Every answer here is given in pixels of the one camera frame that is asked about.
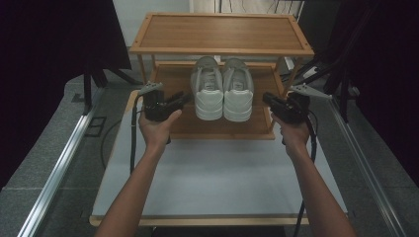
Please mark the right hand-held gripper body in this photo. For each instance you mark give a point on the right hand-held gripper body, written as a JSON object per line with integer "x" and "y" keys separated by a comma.
{"x": 296, "y": 105}

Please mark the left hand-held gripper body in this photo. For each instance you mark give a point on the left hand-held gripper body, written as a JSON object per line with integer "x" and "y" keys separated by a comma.
{"x": 156, "y": 107}

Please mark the white sneaker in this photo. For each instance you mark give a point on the white sneaker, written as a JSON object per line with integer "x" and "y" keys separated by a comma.
{"x": 207, "y": 105}
{"x": 237, "y": 105}

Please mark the wooden shoe rack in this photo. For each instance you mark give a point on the wooden shoe rack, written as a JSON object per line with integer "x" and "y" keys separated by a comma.
{"x": 220, "y": 33}

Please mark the person's left hand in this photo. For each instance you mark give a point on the person's left hand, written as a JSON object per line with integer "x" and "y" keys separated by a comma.
{"x": 156, "y": 131}

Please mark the person's right hand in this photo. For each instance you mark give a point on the person's right hand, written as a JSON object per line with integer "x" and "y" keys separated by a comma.
{"x": 294, "y": 133}

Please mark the black stand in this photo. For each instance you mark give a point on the black stand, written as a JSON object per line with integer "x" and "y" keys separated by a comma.
{"x": 87, "y": 89}
{"x": 342, "y": 82}

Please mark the black floor socket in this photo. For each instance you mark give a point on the black floor socket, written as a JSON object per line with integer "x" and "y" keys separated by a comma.
{"x": 95, "y": 126}

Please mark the black curtain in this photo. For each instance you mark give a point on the black curtain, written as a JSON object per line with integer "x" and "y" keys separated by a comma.
{"x": 388, "y": 65}
{"x": 49, "y": 65}

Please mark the metal floor rail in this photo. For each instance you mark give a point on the metal floor rail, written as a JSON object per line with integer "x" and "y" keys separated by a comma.
{"x": 56, "y": 171}
{"x": 365, "y": 164}

